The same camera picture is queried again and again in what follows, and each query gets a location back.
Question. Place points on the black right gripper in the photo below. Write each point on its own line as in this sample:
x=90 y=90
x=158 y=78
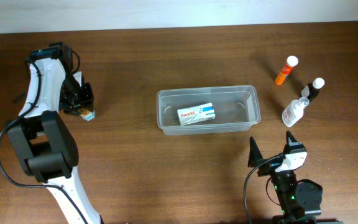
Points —
x=255 y=155

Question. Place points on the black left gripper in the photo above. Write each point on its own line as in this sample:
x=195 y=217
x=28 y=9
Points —
x=88 y=99

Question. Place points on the small jar gold lid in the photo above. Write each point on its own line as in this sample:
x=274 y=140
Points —
x=86 y=114

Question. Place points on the white spray bottle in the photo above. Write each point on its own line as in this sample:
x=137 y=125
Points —
x=294 y=111

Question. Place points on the white blue Panadol box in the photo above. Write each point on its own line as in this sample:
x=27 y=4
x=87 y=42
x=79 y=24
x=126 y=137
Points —
x=196 y=114

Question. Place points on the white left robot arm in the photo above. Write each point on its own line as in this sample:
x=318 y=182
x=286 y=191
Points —
x=45 y=148

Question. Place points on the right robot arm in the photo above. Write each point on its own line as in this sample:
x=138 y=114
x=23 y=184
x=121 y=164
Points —
x=299 y=200

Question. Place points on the clear plastic container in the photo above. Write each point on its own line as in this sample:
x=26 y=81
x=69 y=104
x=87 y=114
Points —
x=221 y=109

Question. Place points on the dark bottle white cap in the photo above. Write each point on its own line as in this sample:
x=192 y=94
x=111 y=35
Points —
x=312 y=89

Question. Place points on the orange tube white cap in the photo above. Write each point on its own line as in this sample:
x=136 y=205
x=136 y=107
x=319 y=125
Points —
x=291 y=63

